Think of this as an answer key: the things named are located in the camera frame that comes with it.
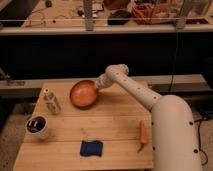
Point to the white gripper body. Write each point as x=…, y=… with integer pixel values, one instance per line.
x=102, y=82

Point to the orange ceramic bowl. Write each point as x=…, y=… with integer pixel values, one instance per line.
x=83, y=94

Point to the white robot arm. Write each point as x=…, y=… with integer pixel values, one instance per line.
x=174, y=134

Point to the clear glass bottle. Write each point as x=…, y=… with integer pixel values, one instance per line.
x=51, y=102

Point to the orange carrot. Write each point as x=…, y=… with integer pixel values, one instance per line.
x=143, y=135

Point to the black object on bench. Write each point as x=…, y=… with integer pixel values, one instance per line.
x=119, y=17

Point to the blue sponge cloth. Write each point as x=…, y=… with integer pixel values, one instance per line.
x=91, y=148

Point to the orange object on bench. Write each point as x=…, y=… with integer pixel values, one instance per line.
x=142, y=14

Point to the white cup with dark inside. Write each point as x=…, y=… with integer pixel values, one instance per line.
x=37, y=126

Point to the metal post left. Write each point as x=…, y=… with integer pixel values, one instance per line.
x=87, y=4

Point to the metal post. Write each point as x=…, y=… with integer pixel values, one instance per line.
x=184, y=11
x=87, y=4

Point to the metal post right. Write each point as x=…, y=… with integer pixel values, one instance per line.
x=184, y=11

